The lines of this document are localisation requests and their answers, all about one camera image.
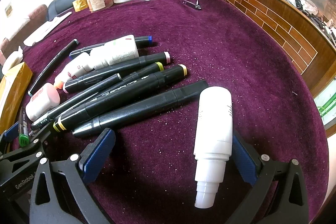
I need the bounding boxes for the thin black pen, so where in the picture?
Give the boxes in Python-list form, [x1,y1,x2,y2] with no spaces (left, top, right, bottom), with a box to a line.
[31,73,121,130]

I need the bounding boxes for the small white red-label bottle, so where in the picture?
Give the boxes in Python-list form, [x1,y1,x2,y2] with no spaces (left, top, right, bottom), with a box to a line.
[26,83,60,122]

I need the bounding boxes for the yellow taped white tray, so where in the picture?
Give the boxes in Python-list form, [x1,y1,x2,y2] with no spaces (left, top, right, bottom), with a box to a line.
[0,62,33,134]

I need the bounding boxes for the black marker light-blue cap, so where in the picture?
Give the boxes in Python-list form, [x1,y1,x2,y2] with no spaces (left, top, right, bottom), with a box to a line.
[28,39,79,97]

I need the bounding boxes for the black marker plain cap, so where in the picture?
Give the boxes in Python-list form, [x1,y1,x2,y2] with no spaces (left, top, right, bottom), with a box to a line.
[72,80,209,138]

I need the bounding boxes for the white bottle orange cap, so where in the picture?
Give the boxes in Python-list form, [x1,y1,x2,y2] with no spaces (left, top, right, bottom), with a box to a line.
[54,52,93,89]

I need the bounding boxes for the white spray bottle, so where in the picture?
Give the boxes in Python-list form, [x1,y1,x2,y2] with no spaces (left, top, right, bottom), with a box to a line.
[194,86,233,209]

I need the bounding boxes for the black marker pink cap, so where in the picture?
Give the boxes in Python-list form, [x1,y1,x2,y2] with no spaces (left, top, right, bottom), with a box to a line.
[62,52,171,93]

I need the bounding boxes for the white bottle red cap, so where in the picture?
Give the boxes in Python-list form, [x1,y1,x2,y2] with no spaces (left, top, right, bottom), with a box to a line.
[89,35,139,70]

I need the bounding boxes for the black marker blue cap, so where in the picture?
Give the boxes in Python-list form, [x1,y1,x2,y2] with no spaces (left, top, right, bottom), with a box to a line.
[69,36,153,59]

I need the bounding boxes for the black marker green cap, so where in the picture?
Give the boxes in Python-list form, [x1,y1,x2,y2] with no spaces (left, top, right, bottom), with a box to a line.
[18,107,30,147]

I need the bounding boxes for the black marker yellow-green cap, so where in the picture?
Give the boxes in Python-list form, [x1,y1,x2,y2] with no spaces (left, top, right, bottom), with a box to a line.
[84,62,164,102]

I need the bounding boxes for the wrapped round white cakes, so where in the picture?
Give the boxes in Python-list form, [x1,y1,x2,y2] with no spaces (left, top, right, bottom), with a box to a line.
[2,46,23,75]

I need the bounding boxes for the white paper stack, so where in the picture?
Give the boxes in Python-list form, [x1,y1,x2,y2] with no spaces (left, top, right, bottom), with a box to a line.
[23,11,72,47]

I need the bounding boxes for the purple velvet tablecloth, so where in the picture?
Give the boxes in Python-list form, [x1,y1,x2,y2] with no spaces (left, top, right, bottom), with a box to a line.
[11,0,330,224]

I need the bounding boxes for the brown armchair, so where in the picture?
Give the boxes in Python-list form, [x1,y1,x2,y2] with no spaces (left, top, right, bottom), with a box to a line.
[1,4,48,60]

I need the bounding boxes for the black leather sofa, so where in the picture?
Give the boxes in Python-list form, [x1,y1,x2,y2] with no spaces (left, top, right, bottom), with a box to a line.
[47,0,75,22]

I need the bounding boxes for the yellow tape roll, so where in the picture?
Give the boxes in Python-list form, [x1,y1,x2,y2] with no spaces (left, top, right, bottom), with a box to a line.
[72,0,89,12]

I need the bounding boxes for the metal nail clipper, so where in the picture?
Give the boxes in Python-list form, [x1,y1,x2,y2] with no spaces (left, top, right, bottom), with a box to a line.
[182,0,202,11]

